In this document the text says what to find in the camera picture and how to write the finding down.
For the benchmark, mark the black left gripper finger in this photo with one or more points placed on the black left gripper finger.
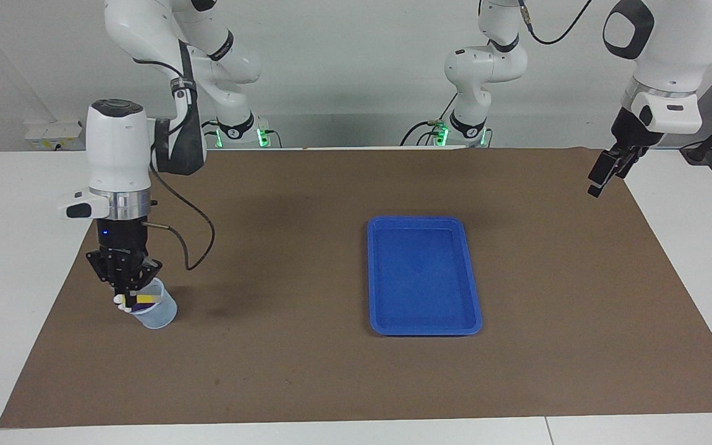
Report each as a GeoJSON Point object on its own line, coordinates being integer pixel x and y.
{"type": "Point", "coordinates": [625, 164]}
{"type": "Point", "coordinates": [603, 173]}

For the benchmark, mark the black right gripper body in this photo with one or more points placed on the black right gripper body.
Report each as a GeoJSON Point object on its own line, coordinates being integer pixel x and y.
{"type": "Point", "coordinates": [122, 247]}

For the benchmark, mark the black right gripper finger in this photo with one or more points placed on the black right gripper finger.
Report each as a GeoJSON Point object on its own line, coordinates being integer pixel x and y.
{"type": "Point", "coordinates": [144, 275]}
{"type": "Point", "coordinates": [99, 266]}

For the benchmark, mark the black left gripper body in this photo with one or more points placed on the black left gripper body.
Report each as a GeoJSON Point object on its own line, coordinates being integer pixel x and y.
{"type": "Point", "coordinates": [631, 133]}

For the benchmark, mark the yellow highlighter pen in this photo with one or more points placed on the yellow highlighter pen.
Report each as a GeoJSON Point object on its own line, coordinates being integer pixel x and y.
{"type": "Point", "coordinates": [146, 298]}

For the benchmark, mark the purple highlighter pen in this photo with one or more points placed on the purple highlighter pen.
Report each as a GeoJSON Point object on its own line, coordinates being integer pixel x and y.
{"type": "Point", "coordinates": [146, 304]}

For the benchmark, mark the green highlighter pen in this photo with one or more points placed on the green highlighter pen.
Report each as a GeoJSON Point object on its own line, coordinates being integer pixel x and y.
{"type": "Point", "coordinates": [122, 299]}

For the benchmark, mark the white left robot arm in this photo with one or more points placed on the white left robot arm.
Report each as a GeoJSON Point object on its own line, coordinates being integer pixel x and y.
{"type": "Point", "coordinates": [671, 43]}

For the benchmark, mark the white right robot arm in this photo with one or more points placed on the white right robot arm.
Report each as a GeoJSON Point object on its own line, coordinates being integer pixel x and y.
{"type": "Point", "coordinates": [146, 93]}

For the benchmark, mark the translucent plastic cup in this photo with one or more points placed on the translucent plastic cup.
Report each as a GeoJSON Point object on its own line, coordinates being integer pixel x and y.
{"type": "Point", "coordinates": [161, 318]}

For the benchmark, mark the brown paper table mat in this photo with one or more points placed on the brown paper table mat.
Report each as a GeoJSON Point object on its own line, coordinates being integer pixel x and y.
{"type": "Point", "coordinates": [269, 371]}

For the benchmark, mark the blue plastic tray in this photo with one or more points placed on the blue plastic tray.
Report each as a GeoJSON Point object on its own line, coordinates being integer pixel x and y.
{"type": "Point", "coordinates": [424, 278]}

